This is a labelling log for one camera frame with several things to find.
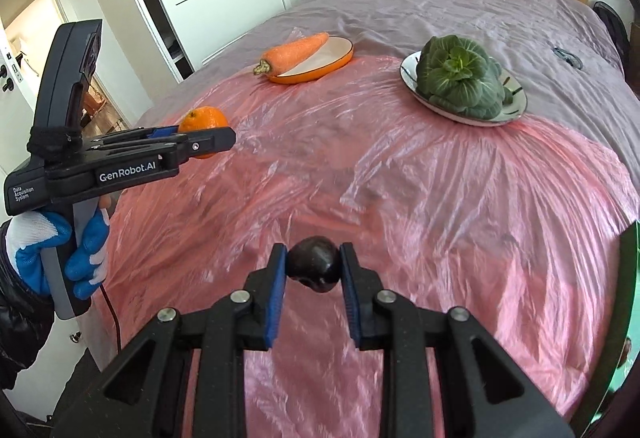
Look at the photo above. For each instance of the green bok choy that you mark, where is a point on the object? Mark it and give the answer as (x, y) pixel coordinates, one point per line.
(457, 75)

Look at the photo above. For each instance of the dark purple plum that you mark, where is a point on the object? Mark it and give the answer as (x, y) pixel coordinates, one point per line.
(313, 263)

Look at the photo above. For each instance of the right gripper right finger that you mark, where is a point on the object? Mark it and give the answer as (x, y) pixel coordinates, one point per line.
(441, 370)

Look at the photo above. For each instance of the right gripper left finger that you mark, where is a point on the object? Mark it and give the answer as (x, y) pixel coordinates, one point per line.
(142, 392)

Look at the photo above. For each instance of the orange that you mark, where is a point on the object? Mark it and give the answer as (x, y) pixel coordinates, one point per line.
(202, 122)

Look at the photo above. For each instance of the black jacket sleeve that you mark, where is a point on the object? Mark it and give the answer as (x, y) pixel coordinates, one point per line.
(26, 320)

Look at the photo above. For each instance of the orange oval dish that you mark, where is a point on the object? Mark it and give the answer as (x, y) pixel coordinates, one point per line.
(334, 54)

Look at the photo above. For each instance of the blue white gloved left hand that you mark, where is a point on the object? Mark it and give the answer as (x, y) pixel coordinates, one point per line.
(29, 233)

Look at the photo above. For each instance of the small dark object on bed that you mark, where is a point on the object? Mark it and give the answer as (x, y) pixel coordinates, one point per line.
(568, 57)

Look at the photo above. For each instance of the pink plastic sheet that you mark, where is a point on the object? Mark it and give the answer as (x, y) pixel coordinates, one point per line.
(519, 223)

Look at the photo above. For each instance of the green rectangular tray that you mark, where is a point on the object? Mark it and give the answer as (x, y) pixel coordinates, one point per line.
(603, 401)

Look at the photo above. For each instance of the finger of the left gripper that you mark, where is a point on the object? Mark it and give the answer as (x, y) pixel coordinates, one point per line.
(164, 146)
(132, 135)

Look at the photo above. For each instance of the white patterned plate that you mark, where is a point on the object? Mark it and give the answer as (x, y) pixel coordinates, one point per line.
(508, 114)

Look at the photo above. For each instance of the orange carrot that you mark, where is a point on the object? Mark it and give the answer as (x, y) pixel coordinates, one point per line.
(280, 59)

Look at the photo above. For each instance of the black backpack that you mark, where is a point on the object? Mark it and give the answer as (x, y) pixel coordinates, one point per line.
(616, 29)

